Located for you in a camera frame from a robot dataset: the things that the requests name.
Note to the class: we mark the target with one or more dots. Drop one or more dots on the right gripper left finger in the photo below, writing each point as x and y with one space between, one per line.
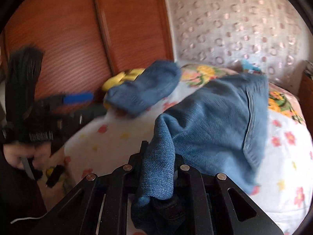
97 204

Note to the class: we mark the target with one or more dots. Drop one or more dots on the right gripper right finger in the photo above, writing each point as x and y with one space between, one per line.
216 205

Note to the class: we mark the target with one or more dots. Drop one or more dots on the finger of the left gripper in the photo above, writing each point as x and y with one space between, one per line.
81 117
66 99

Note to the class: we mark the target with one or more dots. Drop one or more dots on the blue denim jeans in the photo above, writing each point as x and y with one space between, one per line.
220 128

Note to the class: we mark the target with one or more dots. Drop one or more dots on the person's left hand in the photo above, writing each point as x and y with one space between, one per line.
16 151

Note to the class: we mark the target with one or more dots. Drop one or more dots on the yellow Pikachu plush toy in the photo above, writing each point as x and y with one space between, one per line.
112 86

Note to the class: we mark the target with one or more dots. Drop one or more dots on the white strawberry flower sheet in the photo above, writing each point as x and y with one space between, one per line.
102 139

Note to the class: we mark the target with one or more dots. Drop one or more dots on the bed with floral blanket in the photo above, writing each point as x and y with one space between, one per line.
281 102

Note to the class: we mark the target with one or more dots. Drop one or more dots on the wooden slatted wardrobe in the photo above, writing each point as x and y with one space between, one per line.
86 42

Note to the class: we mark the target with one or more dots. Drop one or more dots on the wooden sideboard cabinet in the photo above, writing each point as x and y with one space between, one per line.
305 91

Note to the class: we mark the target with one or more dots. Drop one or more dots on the box with blue bag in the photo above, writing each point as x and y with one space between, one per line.
247 67

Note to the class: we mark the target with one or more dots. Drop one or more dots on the pink circle patterned curtain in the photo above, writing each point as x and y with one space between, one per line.
269 34

